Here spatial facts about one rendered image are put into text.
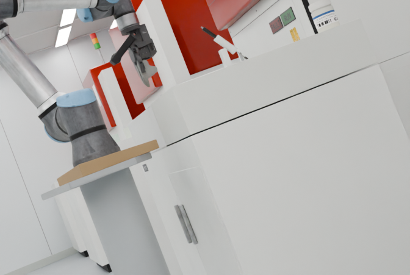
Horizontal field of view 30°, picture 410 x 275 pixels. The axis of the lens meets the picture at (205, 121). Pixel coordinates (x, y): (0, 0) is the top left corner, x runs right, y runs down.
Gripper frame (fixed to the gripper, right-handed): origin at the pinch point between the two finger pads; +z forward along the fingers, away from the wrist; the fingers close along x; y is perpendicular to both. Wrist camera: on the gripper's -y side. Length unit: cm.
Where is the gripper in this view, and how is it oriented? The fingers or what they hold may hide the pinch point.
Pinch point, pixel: (145, 84)
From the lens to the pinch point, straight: 264.8
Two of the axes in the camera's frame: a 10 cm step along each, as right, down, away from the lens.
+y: 9.0, -3.5, 2.6
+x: -2.4, 1.1, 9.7
